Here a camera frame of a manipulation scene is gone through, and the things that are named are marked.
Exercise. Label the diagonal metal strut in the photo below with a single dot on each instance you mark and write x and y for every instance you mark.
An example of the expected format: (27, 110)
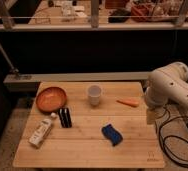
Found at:
(13, 69)

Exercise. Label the white plastic bottle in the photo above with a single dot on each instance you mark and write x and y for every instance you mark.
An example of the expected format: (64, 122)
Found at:
(42, 131)

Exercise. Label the blue sponge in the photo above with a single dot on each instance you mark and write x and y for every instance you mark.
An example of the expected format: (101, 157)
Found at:
(112, 134)

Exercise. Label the orange wooden bowl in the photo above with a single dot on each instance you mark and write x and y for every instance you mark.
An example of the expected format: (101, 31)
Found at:
(51, 99)

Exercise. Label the grey metal rail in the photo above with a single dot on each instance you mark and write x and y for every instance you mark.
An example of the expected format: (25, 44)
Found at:
(30, 82)

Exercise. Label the orange carrot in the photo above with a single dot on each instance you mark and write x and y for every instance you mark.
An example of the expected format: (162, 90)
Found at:
(129, 102)

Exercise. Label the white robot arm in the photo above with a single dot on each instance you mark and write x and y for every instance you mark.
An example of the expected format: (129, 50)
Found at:
(166, 83)

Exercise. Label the white paper cup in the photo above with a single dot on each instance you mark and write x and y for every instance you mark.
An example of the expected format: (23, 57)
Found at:
(94, 94)

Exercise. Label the black whiteboard eraser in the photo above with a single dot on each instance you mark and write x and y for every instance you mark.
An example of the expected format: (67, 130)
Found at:
(65, 118)

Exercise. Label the wooden table board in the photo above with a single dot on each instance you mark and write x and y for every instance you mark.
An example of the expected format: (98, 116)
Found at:
(83, 145)

